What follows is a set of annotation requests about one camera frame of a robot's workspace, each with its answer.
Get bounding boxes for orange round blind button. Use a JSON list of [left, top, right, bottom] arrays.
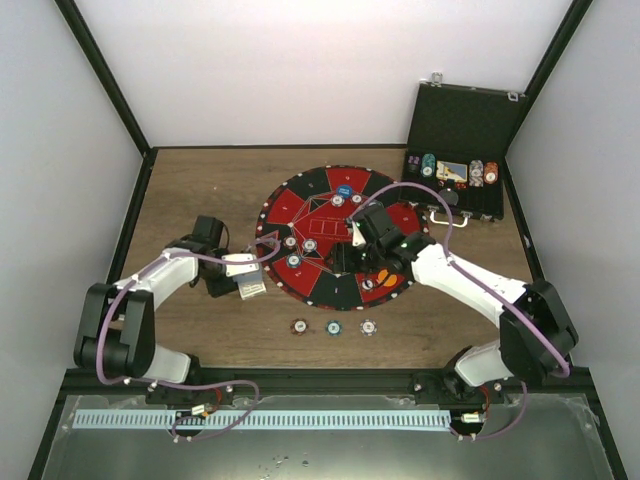
[[375, 269, 403, 288]]

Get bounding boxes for blue round blind button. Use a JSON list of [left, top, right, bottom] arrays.
[[336, 184, 353, 199]]

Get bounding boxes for teal poker chip stack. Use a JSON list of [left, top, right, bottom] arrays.
[[325, 321, 343, 337]]

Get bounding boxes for red poker chip stack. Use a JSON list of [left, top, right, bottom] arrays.
[[290, 319, 309, 336]]

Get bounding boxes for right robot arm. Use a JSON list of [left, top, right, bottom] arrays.
[[327, 202, 578, 403]]

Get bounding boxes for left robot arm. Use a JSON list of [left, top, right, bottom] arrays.
[[73, 216, 238, 404]]

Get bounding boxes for white card deck box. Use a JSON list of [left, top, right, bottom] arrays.
[[238, 282, 267, 300]]

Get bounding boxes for round red black poker mat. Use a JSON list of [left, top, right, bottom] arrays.
[[256, 166, 412, 311]]

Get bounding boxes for black round button in case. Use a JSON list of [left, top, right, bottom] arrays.
[[439, 188, 459, 206]]

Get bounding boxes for teal chips in case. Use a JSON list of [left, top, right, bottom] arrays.
[[421, 153, 436, 178]]

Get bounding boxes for card box in case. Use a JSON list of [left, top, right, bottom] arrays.
[[436, 160, 468, 183]]

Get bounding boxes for grey chips in case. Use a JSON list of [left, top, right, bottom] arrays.
[[468, 160, 484, 188]]

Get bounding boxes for orange chips in case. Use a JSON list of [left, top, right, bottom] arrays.
[[483, 162, 499, 185]]

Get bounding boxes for black poker chip case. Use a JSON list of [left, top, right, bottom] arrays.
[[401, 78, 527, 221]]

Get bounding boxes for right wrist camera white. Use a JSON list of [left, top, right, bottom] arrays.
[[351, 222, 366, 248]]

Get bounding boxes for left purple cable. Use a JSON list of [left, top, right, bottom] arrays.
[[95, 236, 284, 445]]

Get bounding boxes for light blue slotted rail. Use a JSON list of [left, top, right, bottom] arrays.
[[72, 409, 451, 431]]

